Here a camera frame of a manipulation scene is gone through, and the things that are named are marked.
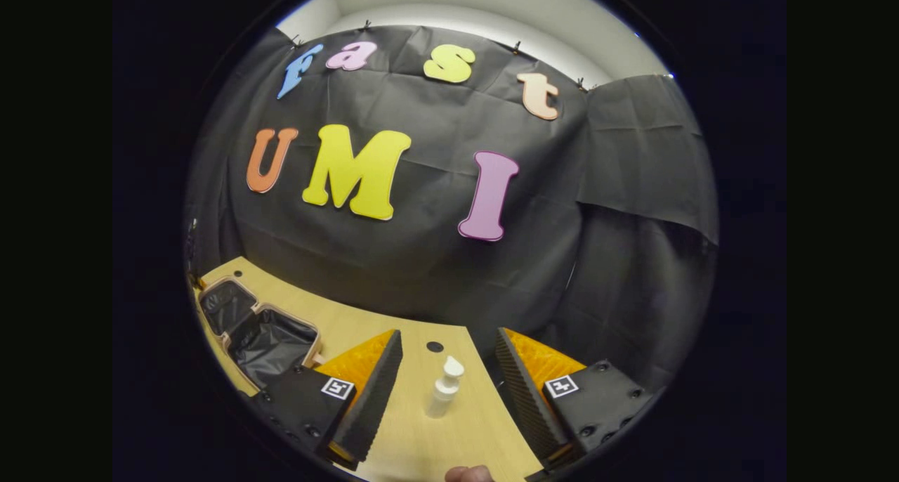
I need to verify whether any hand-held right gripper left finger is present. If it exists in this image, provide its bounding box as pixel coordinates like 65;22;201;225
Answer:
251;329;405;471

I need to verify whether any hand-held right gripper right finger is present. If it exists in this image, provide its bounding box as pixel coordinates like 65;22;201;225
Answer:
496;327;655;470

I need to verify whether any white pump bottle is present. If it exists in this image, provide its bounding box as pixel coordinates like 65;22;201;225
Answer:
424;356;466;419

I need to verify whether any pale pink suitcase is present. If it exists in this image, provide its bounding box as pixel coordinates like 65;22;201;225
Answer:
195;275;325;391

